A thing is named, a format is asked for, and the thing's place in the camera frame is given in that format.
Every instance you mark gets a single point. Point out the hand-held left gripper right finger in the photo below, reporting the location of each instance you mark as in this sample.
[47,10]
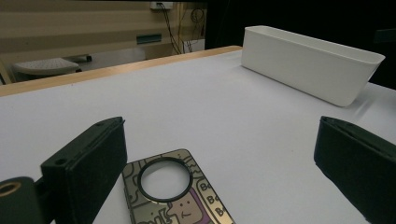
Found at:
[358,168]

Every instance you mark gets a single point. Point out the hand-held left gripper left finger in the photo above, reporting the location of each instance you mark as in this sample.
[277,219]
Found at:
[84,168]

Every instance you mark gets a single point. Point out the white plastic bin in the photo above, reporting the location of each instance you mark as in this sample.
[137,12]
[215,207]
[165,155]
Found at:
[305,71]

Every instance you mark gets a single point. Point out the gold patterned phone case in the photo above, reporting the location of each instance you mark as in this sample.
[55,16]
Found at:
[211,200]

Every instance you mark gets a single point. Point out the round stool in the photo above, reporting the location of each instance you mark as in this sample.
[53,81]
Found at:
[46,67]

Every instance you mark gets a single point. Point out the wooden desk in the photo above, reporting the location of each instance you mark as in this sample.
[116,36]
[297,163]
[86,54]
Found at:
[77,21]

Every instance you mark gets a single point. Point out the white power strip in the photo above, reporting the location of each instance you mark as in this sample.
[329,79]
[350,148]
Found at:
[162,5]

